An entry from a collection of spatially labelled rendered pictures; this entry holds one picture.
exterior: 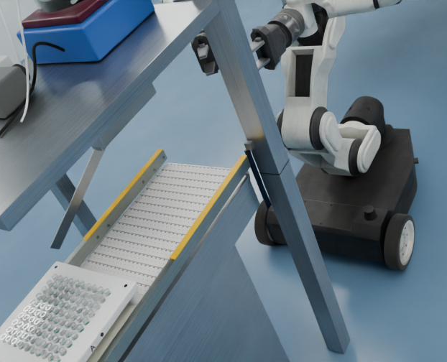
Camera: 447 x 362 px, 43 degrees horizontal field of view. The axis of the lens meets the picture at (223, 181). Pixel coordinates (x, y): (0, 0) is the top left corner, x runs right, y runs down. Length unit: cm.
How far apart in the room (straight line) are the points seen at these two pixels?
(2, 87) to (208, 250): 56
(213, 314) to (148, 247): 25
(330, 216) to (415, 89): 111
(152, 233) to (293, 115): 74
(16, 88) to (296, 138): 105
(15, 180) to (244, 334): 90
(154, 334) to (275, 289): 109
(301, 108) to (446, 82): 130
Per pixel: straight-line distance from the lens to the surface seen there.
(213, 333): 148
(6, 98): 110
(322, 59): 189
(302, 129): 188
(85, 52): 114
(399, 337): 202
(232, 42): 124
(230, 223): 137
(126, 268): 133
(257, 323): 166
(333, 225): 213
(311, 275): 170
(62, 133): 95
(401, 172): 231
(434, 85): 307
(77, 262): 140
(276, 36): 158
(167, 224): 137
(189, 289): 128
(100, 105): 97
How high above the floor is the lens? 167
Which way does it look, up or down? 36 degrees down
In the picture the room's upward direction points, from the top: 24 degrees counter-clockwise
